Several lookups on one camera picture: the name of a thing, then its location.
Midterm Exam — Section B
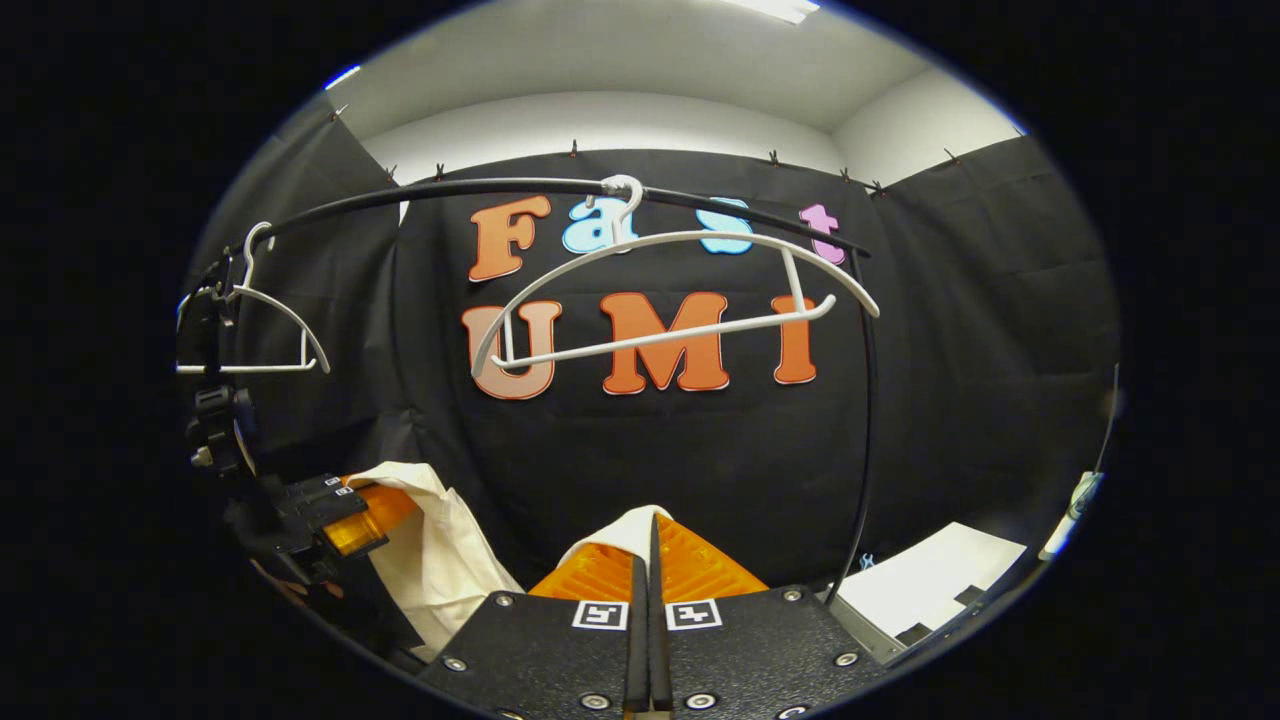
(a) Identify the white sheet with black squares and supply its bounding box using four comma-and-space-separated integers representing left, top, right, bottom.
835, 520, 1031, 666

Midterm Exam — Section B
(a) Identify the cream button-up shirt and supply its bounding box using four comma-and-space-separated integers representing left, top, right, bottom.
345, 462, 673, 656

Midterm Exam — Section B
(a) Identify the black clothes rail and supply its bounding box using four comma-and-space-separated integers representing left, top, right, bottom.
225, 178, 881, 606

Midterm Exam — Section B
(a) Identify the black backdrop cloth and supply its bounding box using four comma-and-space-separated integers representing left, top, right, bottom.
180, 95, 1121, 601

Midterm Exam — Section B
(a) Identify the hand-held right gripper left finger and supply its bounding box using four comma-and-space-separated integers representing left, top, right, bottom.
418, 540, 651, 719

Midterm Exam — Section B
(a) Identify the ceiling light panel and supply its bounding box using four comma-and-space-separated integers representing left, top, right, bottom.
720, 0, 823, 25

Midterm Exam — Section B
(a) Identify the white cable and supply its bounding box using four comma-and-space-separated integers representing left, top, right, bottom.
1038, 365, 1119, 563

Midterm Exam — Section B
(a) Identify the white hanger with crossbar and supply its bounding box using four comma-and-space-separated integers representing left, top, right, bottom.
470, 175, 881, 379

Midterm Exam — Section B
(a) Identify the white plastic hanger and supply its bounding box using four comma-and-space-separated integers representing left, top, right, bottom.
175, 222, 331, 376

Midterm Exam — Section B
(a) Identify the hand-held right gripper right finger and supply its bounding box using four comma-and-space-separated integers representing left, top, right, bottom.
650, 512, 893, 719

